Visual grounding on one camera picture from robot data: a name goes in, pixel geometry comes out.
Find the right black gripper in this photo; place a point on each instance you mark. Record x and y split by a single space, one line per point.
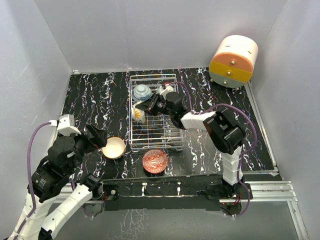
149 106

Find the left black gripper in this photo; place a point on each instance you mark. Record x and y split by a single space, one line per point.
99 138

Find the cream bowl leaf pattern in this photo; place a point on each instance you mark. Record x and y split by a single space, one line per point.
137 115

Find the blue white patterned bowl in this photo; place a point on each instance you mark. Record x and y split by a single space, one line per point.
141 92

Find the white bowl brown rim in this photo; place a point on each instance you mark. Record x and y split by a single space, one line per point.
114 148

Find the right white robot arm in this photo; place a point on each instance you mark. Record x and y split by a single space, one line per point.
226 135

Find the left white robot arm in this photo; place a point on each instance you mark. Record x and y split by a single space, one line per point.
51 175

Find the red patterned bowl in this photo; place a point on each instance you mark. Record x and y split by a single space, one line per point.
155 161

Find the pastel round drawer cabinet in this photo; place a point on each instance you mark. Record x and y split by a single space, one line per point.
233 63

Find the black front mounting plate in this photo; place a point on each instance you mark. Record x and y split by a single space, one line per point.
204 192

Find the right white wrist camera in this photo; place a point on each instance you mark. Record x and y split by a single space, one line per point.
164 90

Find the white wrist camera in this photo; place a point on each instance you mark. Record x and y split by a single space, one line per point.
164 90
65 125

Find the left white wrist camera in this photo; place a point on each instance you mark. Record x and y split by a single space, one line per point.
65 125

